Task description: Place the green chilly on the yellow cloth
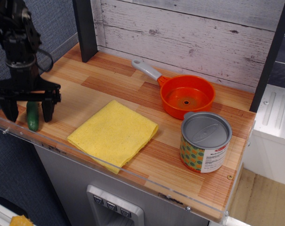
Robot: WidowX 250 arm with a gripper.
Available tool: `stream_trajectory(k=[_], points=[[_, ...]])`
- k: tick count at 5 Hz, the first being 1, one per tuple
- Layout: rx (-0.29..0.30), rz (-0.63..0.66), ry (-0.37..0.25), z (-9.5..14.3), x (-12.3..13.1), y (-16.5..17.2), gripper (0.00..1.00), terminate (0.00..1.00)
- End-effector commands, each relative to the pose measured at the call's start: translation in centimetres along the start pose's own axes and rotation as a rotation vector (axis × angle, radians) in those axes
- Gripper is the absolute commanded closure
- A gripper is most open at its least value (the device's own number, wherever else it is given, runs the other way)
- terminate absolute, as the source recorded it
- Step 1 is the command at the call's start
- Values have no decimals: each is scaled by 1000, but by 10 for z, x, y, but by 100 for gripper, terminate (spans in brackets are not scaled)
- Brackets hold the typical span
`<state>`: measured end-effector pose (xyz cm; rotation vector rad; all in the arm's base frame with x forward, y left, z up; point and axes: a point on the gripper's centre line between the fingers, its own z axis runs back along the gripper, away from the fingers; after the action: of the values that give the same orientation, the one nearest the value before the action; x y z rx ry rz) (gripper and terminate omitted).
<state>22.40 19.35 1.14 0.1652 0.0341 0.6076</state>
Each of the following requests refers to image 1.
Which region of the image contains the yellow black object corner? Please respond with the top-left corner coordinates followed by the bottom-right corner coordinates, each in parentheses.
top-left (9, 215), bottom-right (34, 226)

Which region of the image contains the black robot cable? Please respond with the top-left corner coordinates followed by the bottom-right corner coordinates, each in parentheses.
top-left (35, 48), bottom-right (54, 73)

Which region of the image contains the yellow folded towel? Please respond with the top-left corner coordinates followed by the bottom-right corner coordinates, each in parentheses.
top-left (67, 100), bottom-right (158, 174)

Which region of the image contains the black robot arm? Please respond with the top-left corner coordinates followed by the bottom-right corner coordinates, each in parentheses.
top-left (0, 0), bottom-right (61, 122)

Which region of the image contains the orange toy pot grey handle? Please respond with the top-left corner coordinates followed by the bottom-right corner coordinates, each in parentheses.
top-left (131, 59), bottom-right (215, 120)

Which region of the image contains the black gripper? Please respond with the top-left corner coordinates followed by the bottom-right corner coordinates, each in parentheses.
top-left (0, 63), bottom-right (61, 122)

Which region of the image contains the silver water dispenser panel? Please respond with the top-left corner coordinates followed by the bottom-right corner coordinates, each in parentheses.
top-left (87, 185), bottom-right (145, 226)

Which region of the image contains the black left shelf post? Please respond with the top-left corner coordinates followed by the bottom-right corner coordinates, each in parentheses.
top-left (72, 0), bottom-right (98, 63)

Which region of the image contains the black shelf post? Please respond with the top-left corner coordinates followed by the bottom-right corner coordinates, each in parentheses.
top-left (249, 4), bottom-right (285, 113)
top-left (72, 0), bottom-right (98, 63)

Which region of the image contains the white toy sink unit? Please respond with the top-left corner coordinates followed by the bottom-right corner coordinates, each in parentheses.
top-left (243, 85), bottom-right (285, 184)

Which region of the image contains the patterned can grey lid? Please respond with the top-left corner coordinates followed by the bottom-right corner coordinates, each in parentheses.
top-left (180, 112), bottom-right (232, 173)

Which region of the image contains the grey toy fridge cabinet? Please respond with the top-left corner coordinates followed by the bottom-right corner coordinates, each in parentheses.
top-left (35, 145), bottom-right (209, 226)

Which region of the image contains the clear acrylic front guard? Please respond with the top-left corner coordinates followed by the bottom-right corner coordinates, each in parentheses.
top-left (0, 116), bottom-right (231, 226)

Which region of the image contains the green toy pickle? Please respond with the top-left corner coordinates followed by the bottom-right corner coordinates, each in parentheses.
top-left (26, 101), bottom-right (39, 131)

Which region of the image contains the black right shelf post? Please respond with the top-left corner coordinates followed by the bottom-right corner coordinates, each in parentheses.
top-left (249, 4), bottom-right (285, 113)

